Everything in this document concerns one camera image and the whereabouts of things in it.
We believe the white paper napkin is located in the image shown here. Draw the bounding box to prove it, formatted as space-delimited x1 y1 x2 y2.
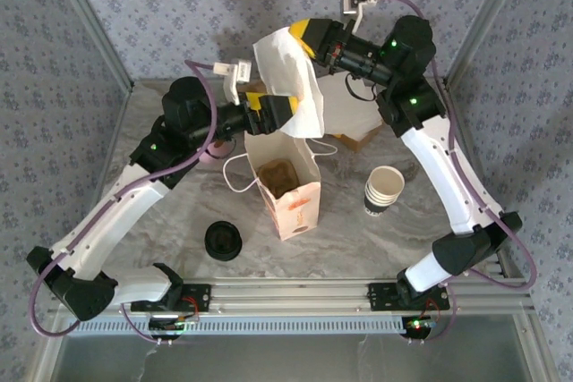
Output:
252 26 326 140

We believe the brown pulp cup carrier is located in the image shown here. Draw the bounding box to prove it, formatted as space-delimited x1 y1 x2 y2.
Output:
257 157 301 200

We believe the printed white paper bag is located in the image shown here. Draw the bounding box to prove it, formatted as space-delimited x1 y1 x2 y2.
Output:
222 131 339 242

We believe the stack of paper cups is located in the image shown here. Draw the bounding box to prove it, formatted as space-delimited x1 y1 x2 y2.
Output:
363 166 406 219

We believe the pink holder cup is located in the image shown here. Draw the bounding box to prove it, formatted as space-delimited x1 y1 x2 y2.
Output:
199 140 230 166

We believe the brown and yellow cardboard box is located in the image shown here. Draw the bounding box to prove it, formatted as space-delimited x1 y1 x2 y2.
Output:
332 122 385 155

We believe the stack of black cup lids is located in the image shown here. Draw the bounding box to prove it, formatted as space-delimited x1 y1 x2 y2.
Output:
204 219 244 263

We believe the grey metal shelf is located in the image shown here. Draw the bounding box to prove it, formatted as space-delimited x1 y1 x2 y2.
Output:
51 335 536 382

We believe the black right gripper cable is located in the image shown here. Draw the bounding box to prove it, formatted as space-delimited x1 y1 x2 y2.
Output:
343 70 380 102

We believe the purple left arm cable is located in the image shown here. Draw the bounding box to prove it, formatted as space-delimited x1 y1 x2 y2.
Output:
29 59 225 346

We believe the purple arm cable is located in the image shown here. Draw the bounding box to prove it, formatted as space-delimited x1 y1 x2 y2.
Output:
377 0 538 344
29 59 225 346

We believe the aluminium frame post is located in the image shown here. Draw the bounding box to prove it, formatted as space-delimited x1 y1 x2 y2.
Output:
441 0 535 89
44 0 136 90

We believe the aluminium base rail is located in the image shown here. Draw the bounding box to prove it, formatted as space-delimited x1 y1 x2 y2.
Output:
47 278 536 314

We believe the grey slotted cable duct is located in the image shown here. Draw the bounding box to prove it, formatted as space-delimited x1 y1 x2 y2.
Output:
66 313 409 336

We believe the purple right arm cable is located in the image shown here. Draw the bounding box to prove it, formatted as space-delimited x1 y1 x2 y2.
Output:
377 0 538 344

